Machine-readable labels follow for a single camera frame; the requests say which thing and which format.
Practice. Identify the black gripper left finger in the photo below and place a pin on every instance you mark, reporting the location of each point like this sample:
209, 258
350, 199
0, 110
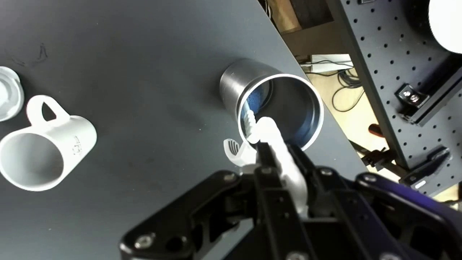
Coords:
231, 212

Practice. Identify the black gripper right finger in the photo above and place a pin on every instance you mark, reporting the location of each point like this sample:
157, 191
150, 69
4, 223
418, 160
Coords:
375, 222

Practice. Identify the white plastic hook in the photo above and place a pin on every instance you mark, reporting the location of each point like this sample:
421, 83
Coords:
268, 132

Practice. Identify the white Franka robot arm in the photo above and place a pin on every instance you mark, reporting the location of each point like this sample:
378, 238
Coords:
447, 24

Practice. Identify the silver metal flask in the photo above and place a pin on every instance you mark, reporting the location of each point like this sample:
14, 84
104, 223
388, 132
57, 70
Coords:
235, 82

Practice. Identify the black clamp tool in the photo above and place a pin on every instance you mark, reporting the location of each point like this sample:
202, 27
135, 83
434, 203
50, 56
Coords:
427, 167

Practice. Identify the grey perforated board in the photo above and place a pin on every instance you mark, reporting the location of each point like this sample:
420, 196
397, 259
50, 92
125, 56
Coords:
375, 73

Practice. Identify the white power strip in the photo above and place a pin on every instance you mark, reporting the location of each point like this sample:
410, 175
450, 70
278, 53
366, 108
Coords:
332, 60

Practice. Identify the white ceramic mug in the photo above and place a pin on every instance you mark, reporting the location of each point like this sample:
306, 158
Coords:
72, 139

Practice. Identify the clear glass lid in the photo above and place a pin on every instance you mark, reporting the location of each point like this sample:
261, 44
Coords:
7, 96

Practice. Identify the black rail bracket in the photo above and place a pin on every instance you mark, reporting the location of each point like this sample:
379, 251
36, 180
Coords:
418, 103

